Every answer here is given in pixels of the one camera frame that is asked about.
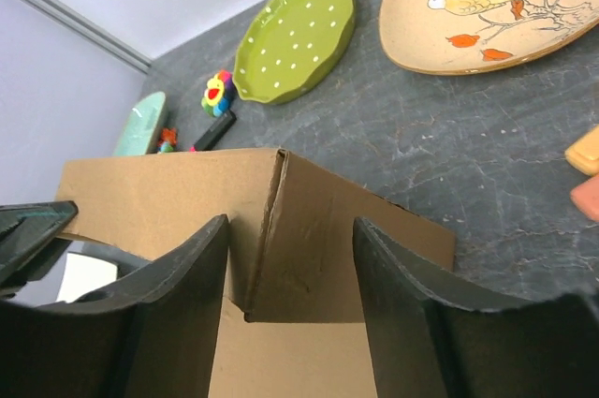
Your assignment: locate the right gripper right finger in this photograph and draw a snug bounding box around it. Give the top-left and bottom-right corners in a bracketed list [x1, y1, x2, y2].
[353, 218, 598, 397]

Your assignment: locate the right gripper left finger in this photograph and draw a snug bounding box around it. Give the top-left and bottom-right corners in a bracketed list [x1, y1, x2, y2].
[1, 214, 229, 397]

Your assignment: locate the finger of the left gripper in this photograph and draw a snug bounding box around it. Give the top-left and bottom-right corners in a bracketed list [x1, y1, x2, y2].
[1, 200, 78, 286]

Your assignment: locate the brown cardboard box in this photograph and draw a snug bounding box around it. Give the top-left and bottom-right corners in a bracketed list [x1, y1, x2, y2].
[56, 148, 456, 397]

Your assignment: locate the white square plate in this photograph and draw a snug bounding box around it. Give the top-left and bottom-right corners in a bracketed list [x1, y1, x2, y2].
[56, 252, 118, 302]

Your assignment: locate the light teal rectangular tray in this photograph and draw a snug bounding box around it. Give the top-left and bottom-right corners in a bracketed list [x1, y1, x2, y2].
[113, 91, 168, 156]

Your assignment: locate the pink black highlighter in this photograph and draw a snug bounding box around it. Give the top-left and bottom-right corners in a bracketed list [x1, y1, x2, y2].
[190, 110, 237, 152]

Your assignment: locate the rainbow smiling flower toy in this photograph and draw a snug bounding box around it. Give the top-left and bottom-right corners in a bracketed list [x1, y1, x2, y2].
[201, 70, 236, 117]

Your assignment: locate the green polka dot plate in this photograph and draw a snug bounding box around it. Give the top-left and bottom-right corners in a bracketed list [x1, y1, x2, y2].
[233, 0, 356, 105]

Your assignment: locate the cream bird pattern plate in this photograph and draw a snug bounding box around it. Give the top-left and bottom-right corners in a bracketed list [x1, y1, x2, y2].
[379, 0, 598, 76]

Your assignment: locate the small flower keychain toy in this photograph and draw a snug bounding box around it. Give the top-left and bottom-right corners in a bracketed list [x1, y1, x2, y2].
[157, 127, 178, 154]

